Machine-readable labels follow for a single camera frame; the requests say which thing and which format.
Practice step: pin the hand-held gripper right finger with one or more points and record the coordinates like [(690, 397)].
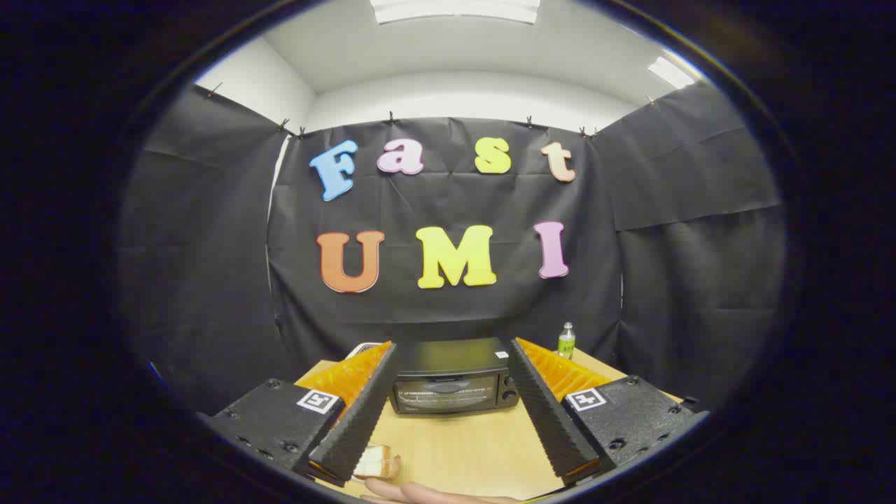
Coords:
[(549, 420)]

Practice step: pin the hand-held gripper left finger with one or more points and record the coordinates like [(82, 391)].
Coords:
[(360, 427)]

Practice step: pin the toast bread sandwich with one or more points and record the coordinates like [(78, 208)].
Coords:
[(374, 462)]

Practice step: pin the black toaster oven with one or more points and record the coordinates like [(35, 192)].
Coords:
[(448, 381)]

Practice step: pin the white pop-up toaster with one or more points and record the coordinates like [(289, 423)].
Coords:
[(364, 348)]

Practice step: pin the green label plastic bottle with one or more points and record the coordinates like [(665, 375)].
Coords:
[(566, 341)]

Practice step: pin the small ceiling light panel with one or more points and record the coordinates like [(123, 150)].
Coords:
[(670, 72)]

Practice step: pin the long ceiling light panel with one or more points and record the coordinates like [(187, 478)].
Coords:
[(455, 10)]

